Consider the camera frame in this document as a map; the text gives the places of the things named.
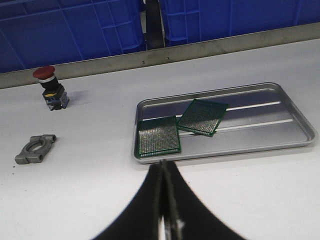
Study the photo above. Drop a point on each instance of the green circuit board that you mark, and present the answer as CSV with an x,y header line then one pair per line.
x,y
202,117
158,136

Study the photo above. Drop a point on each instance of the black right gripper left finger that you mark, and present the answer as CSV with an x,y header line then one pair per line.
x,y
140,219

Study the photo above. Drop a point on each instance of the red emergency stop button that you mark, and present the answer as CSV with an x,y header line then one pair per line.
x,y
54,94

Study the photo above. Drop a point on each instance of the blue plastic crate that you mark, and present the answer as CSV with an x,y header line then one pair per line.
x,y
36,33
191,21

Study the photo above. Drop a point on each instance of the steel table edge rail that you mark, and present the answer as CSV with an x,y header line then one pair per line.
x,y
185,52

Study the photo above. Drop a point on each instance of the silver metal tray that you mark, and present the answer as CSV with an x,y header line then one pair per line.
x,y
260,117

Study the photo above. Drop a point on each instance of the grey metal pipe clamp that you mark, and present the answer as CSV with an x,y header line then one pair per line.
x,y
36,149

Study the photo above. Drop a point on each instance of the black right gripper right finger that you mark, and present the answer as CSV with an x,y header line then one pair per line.
x,y
185,216

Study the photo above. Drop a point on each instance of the blue plastic crate right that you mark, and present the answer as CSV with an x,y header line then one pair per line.
x,y
191,21

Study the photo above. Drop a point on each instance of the blue plastic crate left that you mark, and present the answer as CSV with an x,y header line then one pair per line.
x,y
36,33

